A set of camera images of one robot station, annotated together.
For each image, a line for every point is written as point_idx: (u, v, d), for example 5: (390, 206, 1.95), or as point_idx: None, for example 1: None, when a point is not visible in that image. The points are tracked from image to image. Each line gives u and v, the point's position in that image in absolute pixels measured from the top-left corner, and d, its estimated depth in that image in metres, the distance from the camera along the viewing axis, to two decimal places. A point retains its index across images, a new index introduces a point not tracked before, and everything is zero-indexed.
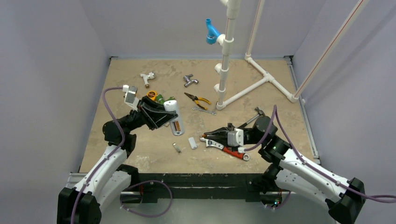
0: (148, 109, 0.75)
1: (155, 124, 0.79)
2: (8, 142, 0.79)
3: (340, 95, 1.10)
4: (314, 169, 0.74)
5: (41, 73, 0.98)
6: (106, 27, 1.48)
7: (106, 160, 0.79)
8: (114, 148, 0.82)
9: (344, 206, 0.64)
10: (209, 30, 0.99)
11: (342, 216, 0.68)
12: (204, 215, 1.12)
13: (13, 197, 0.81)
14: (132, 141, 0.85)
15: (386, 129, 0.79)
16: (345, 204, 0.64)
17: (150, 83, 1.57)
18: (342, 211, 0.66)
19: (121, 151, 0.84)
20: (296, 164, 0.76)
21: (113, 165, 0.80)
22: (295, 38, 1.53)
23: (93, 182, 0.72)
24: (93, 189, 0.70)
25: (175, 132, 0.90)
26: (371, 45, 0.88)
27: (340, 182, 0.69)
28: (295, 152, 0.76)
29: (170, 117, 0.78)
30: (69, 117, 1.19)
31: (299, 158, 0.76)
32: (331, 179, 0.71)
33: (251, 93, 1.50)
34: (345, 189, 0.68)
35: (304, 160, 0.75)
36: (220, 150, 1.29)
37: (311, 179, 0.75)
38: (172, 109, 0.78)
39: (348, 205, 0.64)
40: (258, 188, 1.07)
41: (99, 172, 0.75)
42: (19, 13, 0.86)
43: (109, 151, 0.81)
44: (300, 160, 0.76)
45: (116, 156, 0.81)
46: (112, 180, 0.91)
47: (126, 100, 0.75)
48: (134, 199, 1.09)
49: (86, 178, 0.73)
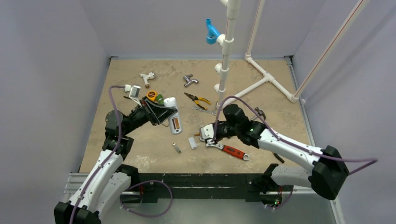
0: (152, 104, 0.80)
1: (158, 119, 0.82)
2: (8, 142, 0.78)
3: (340, 95, 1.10)
4: (288, 143, 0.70)
5: (41, 73, 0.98)
6: (106, 27, 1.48)
7: (101, 168, 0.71)
8: (109, 153, 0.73)
9: (319, 174, 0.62)
10: (209, 30, 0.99)
11: (322, 187, 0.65)
12: (204, 215, 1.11)
13: (13, 197, 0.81)
14: (128, 142, 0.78)
15: (386, 129, 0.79)
16: (320, 171, 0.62)
17: (150, 83, 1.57)
18: (321, 182, 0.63)
19: (116, 156, 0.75)
20: (272, 141, 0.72)
21: (109, 172, 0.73)
22: (295, 38, 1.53)
23: (88, 193, 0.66)
24: (88, 202, 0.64)
25: (173, 130, 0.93)
26: (371, 45, 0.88)
27: (313, 151, 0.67)
28: (269, 129, 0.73)
29: (171, 112, 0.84)
30: (68, 117, 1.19)
31: (272, 134, 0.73)
32: (305, 150, 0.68)
33: (251, 93, 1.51)
34: (319, 157, 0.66)
35: (278, 136, 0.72)
36: (220, 150, 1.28)
37: (288, 154, 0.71)
38: (172, 105, 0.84)
39: (322, 173, 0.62)
40: (258, 188, 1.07)
41: (95, 183, 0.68)
42: (19, 14, 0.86)
43: (103, 157, 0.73)
44: (275, 136, 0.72)
45: (110, 162, 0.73)
46: (110, 183, 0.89)
47: (131, 95, 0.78)
48: (134, 199, 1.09)
49: (81, 189, 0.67)
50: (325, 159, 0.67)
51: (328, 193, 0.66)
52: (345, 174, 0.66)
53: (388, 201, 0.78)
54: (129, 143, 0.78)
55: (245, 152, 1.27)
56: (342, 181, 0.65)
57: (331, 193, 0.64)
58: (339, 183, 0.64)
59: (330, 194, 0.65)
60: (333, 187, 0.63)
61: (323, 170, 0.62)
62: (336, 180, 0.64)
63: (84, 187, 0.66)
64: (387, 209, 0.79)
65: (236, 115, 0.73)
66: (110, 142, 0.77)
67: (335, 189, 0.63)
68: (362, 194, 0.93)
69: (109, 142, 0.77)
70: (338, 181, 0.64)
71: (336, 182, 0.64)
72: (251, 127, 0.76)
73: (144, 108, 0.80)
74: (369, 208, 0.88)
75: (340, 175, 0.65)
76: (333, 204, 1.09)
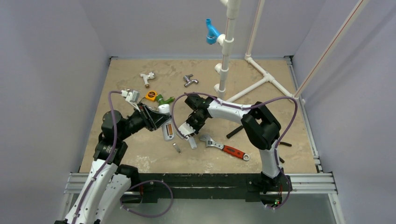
0: (149, 109, 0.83)
1: (154, 124, 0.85)
2: (8, 143, 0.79)
3: (340, 95, 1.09)
4: (227, 105, 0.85)
5: (41, 73, 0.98)
6: (106, 27, 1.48)
7: (94, 180, 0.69)
8: (101, 164, 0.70)
9: (245, 122, 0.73)
10: (209, 30, 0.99)
11: (254, 138, 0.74)
12: (204, 215, 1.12)
13: (13, 197, 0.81)
14: (122, 146, 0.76)
15: (386, 129, 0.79)
16: (246, 121, 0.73)
17: (150, 83, 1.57)
18: (250, 131, 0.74)
19: (109, 166, 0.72)
20: (216, 107, 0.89)
21: (103, 184, 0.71)
22: (295, 38, 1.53)
23: (84, 210, 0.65)
24: (84, 220, 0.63)
25: (167, 137, 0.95)
26: (371, 45, 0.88)
27: (243, 107, 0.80)
28: (214, 100, 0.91)
29: (166, 118, 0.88)
30: (69, 117, 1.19)
31: (217, 101, 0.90)
32: (238, 108, 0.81)
33: (251, 93, 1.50)
34: (248, 110, 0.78)
35: (220, 101, 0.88)
36: (220, 150, 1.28)
37: (229, 115, 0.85)
38: (167, 111, 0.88)
39: (248, 121, 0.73)
40: (258, 188, 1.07)
41: (89, 198, 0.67)
42: (18, 13, 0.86)
43: (95, 169, 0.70)
44: (219, 102, 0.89)
45: (103, 173, 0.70)
46: (110, 187, 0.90)
47: (130, 100, 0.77)
48: (134, 199, 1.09)
49: (76, 206, 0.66)
50: (258, 115, 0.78)
51: (262, 144, 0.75)
52: (277, 126, 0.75)
53: (388, 201, 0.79)
54: (123, 148, 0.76)
55: (245, 152, 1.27)
56: (272, 132, 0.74)
57: (262, 142, 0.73)
58: (268, 134, 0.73)
59: (263, 144, 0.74)
60: (262, 135, 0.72)
61: (250, 119, 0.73)
62: (265, 130, 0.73)
63: (79, 204, 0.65)
64: (388, 209, 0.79)
65: (191, 96, 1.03)
66: (102, 148, 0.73)
67: (264, 137, 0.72)
68: (362, 194, 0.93)
69: (101, 148, 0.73)
70: (267, 131, 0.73)
71: (265, 132, 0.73)
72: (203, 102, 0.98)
73: (141, 114, 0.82)
74: (370, 208, 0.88)
75: (269, 126, 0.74)
76: (333, 204, 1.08)
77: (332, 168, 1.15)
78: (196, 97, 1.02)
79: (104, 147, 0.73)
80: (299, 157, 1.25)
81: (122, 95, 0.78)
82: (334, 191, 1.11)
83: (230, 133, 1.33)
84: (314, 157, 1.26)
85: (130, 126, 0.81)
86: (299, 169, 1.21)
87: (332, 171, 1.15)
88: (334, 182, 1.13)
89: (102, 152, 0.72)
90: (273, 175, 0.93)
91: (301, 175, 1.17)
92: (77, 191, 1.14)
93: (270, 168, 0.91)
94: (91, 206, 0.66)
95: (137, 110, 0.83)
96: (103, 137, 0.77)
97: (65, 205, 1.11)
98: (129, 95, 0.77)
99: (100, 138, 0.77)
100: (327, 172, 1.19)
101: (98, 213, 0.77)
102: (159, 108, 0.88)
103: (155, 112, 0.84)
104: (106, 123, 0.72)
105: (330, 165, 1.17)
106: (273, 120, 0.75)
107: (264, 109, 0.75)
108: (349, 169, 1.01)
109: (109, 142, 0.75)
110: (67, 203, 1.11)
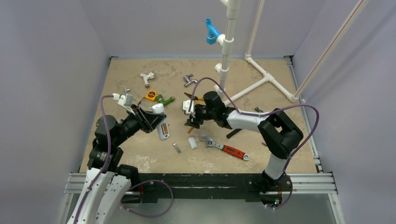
0: (144, 111, 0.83)
1: (151, 126, 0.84)
2: (7, 143, 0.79)
3: (340, 95, 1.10)
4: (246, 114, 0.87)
5: (40, 73, 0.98)
6: (106, 27, 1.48)
7: (89, 191, 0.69)
8: (95, 174, 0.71)
9: (263, 128, 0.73)
10: (209, 30, 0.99)
11: (274, 146, 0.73)
12: (204, 215, 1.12)
13: (13, 197, 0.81)
14: (117, 152, 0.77)
15: (386, 129, 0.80)
16: (265, 126, 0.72)
17: (150, 83, 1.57)
18: (269, 138, 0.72)
19: (104, 175, 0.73)
20: (236, 116, 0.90)
21: (99, 193, 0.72)
22: (295, 38, 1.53)
23: (81, 221, 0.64)
24: None
25: (163, 136, 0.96)
26: (371, 45, 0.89)
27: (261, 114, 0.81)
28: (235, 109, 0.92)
29: (162, 118, 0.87)
30: (69, 117, 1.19)
31: (236, 111, 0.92)
32: (256, 115, 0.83)
33: (251, 93, 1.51)
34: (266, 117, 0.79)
35: (239, 111, 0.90)
36: (220, 150, 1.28)
37: (248, 123, 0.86)
38: (161, 110, 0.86)
39: (266, 127, 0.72)
40: (258, 188, 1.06)
41: (87, 207, 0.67)
42: (18, 13, 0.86)
43: (90, 178, 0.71)
44: (238, 112, 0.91)
45: (99, 183, 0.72)
46: (110, 190, 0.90)
47: (124, 103, 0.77)
48: (134, 199, 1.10)
49: (73, 217, 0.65)
50: (279, 122, 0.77)
51: (282, 153, 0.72)
52: (298, 134, 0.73)
53: (388, 201, 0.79)
54: (118, 154, 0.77)
55: (245, 152, 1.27)
56: (293, 140, 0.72)
57: (282, 150, 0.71)
58: (289, 141, 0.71)
59: (283, 153, 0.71)
60: (282, 143, 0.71)
61: (268, 125, 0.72)
62: (286, 138, 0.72)
63: (76, 215, 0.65)
64: (388, 209, 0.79)
65: (213, 100, 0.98)
66: (95, 156, 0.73)
67: (284, 145, 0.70)
68: (362, 194, 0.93)
69: (95, 156, 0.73)
70: (287, 139, 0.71)
71: (285, 139, 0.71)
72: (223, 112, 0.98)
73: (136, 116, 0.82)
74: (370, 208, 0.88)
75: (289, 134, 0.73)
76: (333, 204, 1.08)
77: (332, 168, 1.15)
78: (218, 102, 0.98)
79: (98, 155, 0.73)
80: (299, 157, 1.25)
81: (114, 99, 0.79)
82: (334, 192, 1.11)
83: (230, 133, 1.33)
84: (314, 157, 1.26)
85: (125, 129, 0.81)
86: (299, 169, 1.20)
87: (332, 171, 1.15)
88: (334, 182, 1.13)
89: (97, 160, 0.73)
90: (276, 177, 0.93)
91: (301, 175, 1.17)
92: (77, 191, 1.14)
93: (275, 171, 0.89)
94: (88, 217, 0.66)
95: (132, 113, 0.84)
96: (98, 143, 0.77)
97: (65, 205, 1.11)
98: (122, 99, 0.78)
99: (95, 143, 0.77)
100: (327, 172, 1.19)
101: (98, 217, 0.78)
102: (152, 108, 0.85)
103: (149, 113, 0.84)
104: (100, 129, 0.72)
105: (330, 165, 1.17)
106: (294, 128, 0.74)
107: (284, 116, 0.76)
108: (349, 168, 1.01)
109: (103, 149, 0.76)
110: (67, 203, 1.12)
